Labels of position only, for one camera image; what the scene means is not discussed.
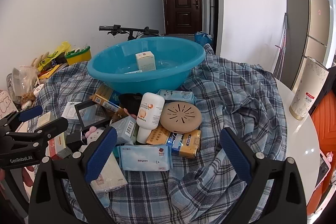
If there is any red white cigarette box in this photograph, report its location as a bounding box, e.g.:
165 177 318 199
46 133 72 160

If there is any pink white plush toy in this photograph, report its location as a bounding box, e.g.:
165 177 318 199
85 126 104 145

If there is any white tissue pack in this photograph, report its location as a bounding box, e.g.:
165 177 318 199
91 153 127 193

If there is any blue wet wipes pack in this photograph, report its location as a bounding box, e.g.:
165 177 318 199
118 145 173 172

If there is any beige white square box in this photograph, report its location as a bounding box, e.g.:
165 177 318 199
135 51 156 72

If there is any pale green printed box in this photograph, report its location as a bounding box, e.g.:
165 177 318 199
124 70 143 75

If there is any pink bear pouch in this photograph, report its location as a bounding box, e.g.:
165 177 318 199
0 91 17 119

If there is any small white printed box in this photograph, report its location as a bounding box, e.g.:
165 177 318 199
37 111 55 128

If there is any brown braided plush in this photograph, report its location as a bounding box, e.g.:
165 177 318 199
21 92 36 105

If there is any small black glossy box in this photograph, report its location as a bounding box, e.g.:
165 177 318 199
66 131 87 153

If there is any clear zip bag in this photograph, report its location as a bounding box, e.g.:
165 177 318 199
11 66 39 97

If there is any white blue Raison box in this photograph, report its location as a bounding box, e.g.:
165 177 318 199
62 102 80 123

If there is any beige stuffed animal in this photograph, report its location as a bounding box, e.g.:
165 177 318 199
31 52 49 68

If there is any gold slim carton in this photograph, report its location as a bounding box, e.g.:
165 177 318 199
90 84 123 115

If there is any grey card sleeve box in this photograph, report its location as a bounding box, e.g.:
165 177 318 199
110 116 137 145

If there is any yellow green bin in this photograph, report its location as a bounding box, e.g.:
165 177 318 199
64 46 92 65

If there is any yellow plastic bag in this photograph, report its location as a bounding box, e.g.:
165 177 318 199
37 42 71 72

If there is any orange chair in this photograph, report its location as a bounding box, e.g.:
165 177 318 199
307 90 336 215

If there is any yellow gold packet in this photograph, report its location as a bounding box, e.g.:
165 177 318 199
146 125 201 159

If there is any black plush toy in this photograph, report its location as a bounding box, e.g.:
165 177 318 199
118 93 142 116

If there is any white lotion bottle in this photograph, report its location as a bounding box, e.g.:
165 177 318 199
137 93 165 144

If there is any blue plaid cloth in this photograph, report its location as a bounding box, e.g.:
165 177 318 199
28 43 288 224

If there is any beige round vented disc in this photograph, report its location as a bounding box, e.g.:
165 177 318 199
160 101 202 134

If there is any blue plastic basin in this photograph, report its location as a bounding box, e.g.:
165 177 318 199
87 36 205 94

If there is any panda wipes pack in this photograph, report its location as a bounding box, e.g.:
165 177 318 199
157 89 197 105

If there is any black bicycle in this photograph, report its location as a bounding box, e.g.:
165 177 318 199
98 24 159 41

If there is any blue shopping bag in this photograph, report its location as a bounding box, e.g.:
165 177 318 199
194 31 213 46

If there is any steel refrigerator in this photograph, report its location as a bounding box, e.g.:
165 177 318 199
281 0 330 91

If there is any dark brown door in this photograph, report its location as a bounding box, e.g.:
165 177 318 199
163 0 203 35

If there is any black display frame case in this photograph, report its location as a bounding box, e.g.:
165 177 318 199
75 100 110 133

